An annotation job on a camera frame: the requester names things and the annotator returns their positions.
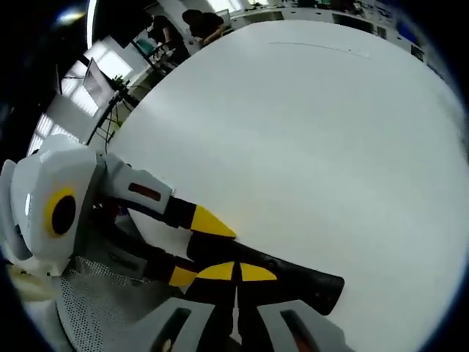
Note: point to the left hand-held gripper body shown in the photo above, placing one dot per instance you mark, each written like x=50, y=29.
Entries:
x=36, y=183

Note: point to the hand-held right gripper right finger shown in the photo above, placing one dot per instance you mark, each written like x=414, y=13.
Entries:
x=264, y=315

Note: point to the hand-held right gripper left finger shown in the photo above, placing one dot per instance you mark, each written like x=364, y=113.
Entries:
x=212, y=315

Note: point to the black remote control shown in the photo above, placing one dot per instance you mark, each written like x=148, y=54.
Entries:
x=311, y=286

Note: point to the grey mesh chair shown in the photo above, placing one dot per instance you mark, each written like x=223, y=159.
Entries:
x=99, y=304

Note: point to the black tripod stand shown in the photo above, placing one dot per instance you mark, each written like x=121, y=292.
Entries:
x=106, y=117

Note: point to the white tilted screen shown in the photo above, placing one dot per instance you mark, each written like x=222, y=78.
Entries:
x=96, y=80

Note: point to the teal container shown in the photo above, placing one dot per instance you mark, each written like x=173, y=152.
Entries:
x=146, y=45

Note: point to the black monitor on stand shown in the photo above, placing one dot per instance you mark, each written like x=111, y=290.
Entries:
x=128, y=22

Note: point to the long ceiling light strip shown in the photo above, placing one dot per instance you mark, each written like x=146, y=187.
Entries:
x=91, y=18

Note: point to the blue barrel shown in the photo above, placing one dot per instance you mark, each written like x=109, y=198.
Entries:
x=406, y=30

